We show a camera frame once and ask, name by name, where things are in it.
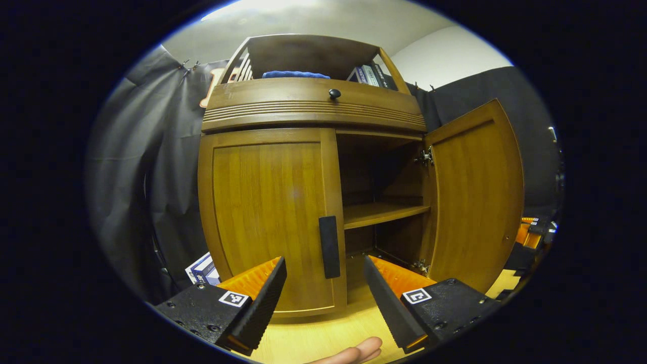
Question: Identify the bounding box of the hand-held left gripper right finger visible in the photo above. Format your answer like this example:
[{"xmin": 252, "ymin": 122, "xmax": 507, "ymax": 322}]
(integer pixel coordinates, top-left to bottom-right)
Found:
[{"xmin": 363, "ymin": 255, "xmax": 502, "ymax": 354}]

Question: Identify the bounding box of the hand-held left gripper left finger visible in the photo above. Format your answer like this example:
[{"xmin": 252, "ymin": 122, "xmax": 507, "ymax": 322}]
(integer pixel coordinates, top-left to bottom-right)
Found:
[{"xmin": 152, "ymin": 256, "xmax": 288, "ymax": 357}]

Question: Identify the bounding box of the wooden shoe cabinet door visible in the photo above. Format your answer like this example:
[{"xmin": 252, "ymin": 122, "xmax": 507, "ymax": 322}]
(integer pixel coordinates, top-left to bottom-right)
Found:
[
  {"xmin": 198, "ymin": 127, "xmax": 348, "ymax": 318},
  {"xmin": 422, "ymin": 99, "xmax": 525, "ymax": 295}
]

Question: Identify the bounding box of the black door handle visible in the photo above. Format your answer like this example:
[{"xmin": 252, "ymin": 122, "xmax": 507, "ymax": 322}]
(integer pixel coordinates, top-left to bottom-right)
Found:
[{"xmin": 318, "ymin": 216, "xmax": 341, "ymax": 280}]

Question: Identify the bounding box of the wooden double-door shoe cabinet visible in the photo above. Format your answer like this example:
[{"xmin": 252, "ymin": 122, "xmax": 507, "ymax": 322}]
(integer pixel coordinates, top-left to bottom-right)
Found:
[{"xmin": 198, "ymin": 34, "xmax": 433, "ymax": 304}]

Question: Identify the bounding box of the wooden inner shelf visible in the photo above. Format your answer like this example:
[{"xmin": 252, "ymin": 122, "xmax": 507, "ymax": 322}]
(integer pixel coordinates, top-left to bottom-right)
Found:
[{"xmin": 343, "ymin": 202, "xmax": 431, "ymax": 231}]

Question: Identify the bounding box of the black book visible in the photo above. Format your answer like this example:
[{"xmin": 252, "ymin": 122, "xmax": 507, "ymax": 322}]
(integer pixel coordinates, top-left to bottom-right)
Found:
[{"xmin": 372, "ymin": 63, "xmax": 391, "ymax": 89}]

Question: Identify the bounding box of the wooden drawer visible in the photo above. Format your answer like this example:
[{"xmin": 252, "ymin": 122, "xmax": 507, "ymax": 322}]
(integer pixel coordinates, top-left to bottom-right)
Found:
[{"xmin": 205, "ymin": 77, "xmax": 423, "ymax": 122}]

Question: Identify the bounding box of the blue folded cloth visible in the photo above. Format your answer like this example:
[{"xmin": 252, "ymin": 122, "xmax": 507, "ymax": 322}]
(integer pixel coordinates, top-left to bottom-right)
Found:
[{"xmin": 261, "ymin": 70, "xmax": 332, "ymax": 80}]

